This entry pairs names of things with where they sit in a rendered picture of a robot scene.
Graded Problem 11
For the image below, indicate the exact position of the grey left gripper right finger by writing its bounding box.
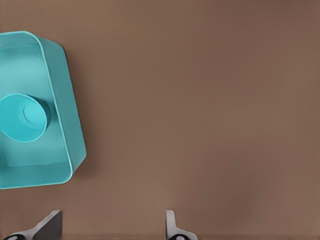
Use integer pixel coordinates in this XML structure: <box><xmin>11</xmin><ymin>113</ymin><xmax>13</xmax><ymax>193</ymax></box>
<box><xmin>165</xmin><ymin>209</ymin><xmax>198</xmax><ymax>240</ymax></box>

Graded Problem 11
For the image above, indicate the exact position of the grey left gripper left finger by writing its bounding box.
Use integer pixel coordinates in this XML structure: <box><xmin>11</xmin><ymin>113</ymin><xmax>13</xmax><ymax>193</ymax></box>
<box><xmin>0</xmin><ymin>209</ymin><xmax>63</xmax><ymax>240</ymax></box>

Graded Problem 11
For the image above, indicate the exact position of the teal cup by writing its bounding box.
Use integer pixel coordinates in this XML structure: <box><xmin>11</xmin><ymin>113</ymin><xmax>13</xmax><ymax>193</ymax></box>
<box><xmin>0</xmin><ymin>93</ymin><xmax>53</xmax><ymax>144</ymax></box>

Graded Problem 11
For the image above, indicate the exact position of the teal plastic box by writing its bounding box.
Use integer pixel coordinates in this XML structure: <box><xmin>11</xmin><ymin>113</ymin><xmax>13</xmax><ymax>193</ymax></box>
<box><xmin>0</xmin><ymin>30</ymin><xmax>88</xmax><ymax>190</ymax></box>

